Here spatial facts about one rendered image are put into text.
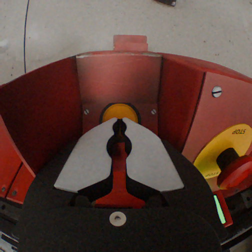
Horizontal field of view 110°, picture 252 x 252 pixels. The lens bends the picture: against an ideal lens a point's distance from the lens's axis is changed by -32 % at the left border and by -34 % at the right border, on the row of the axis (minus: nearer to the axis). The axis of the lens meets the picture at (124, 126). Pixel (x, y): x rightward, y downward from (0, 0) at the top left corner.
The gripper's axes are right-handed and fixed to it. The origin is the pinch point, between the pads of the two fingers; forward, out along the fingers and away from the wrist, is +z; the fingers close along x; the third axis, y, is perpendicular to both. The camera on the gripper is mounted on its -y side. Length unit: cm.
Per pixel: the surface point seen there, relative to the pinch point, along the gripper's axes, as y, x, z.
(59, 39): -20, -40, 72
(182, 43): -18, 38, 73
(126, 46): -11, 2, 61
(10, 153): 24, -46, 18
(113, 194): 21.8, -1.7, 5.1
